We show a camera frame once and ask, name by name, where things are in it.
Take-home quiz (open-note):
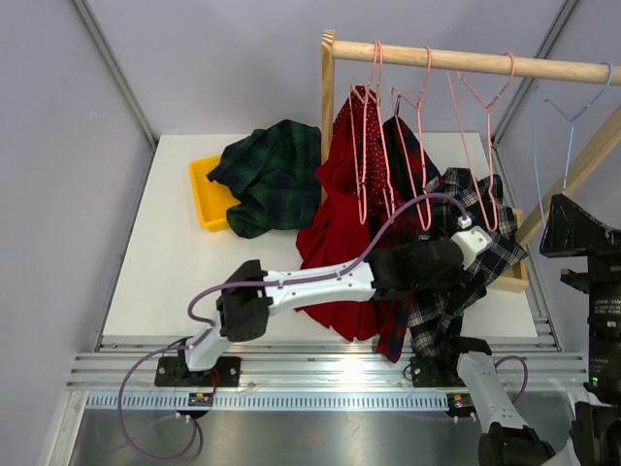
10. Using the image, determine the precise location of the plain red skirt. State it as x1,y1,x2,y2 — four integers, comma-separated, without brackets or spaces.
296,149,379,341

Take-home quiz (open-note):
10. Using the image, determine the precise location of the navy white plaid skirt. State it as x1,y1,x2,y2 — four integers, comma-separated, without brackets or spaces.
407,166,530,363

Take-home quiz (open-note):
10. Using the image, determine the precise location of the light blue wire hanger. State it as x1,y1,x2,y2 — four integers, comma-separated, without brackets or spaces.
529,61,615,229

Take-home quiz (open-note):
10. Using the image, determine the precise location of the red polka dot skirt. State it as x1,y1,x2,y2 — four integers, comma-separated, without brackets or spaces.
329,85,401,223

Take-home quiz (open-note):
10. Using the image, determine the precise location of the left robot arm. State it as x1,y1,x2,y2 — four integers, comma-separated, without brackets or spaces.
154,227,492,387

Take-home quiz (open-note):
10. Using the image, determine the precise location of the aluminium mounting rail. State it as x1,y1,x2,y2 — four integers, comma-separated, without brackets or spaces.
65,334,588,414

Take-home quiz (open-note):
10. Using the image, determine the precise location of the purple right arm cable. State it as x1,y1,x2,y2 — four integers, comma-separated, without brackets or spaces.
494,355,530,405

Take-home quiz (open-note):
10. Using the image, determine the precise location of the red black plaid skirt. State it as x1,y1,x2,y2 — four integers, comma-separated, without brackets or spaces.
376,116,439,363

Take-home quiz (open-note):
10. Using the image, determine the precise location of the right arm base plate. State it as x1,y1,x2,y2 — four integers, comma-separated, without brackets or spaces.
404,356,465,388

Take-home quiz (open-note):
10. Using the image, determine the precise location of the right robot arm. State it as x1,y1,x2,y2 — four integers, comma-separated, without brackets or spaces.
440,194,620,465

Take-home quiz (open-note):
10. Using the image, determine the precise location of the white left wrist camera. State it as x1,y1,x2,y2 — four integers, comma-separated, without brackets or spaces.
450,216,493,269

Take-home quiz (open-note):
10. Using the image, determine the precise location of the wooden clothes rack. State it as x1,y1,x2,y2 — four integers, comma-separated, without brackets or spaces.
319,28,621,293

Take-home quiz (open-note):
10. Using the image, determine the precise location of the green plaid skirt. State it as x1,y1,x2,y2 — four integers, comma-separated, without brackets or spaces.
207,119,321,239

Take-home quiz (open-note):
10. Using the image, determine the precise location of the yellow plastic tray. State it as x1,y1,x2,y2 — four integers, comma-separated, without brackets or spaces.
189,155,240,232

